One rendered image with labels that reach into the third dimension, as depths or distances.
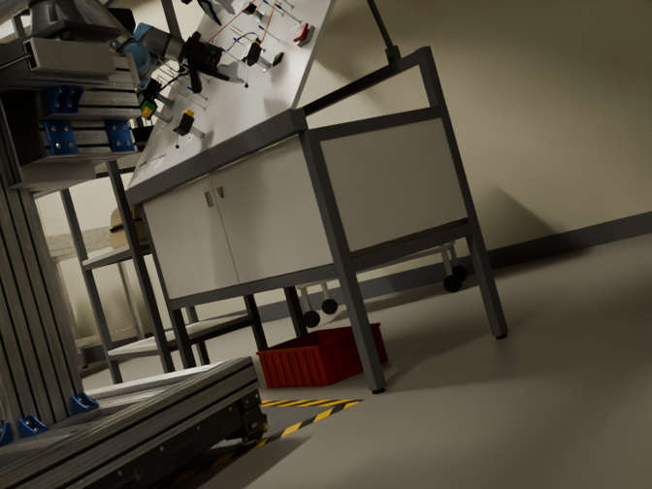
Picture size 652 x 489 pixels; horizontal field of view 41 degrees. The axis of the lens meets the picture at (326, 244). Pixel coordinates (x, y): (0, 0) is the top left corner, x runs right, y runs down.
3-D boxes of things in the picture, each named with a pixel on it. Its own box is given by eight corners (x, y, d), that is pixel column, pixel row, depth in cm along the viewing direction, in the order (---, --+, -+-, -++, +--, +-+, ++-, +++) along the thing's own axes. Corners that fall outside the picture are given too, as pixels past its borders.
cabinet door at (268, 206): (331, 263, 258) (295, 134, 257) (238, 284, 301) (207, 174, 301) (338, 261, 259) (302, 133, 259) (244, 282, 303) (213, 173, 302)
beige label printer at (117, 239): (134, 243, 357) (121, 196, 357) (111, 251, 374) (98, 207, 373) (195, 228, 377) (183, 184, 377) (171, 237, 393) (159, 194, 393)
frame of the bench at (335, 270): (378, 394, 255) (305, 129, 254) (191, 398, 350) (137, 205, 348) (509, 336, 292) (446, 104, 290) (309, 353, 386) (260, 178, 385)
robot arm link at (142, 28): (129, 48, 272) (139, 23, 273) (163, 62, 274) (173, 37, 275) (128, 43, 264) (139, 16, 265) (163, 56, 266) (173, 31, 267)
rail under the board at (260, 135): (294, 131, 252) (288, 110, 252) (128, 207, 346) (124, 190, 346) (309, 128, 255) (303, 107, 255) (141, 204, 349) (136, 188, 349)
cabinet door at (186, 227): (239, 284, 302) (208, 174, 301) (169, 300, 346) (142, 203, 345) (244, 282, 303) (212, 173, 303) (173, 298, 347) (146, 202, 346)
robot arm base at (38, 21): (62, 25, 216) (51, -14, 216) (18, 46, 223) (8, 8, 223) (102, 31, 230) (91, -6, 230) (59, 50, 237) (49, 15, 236)
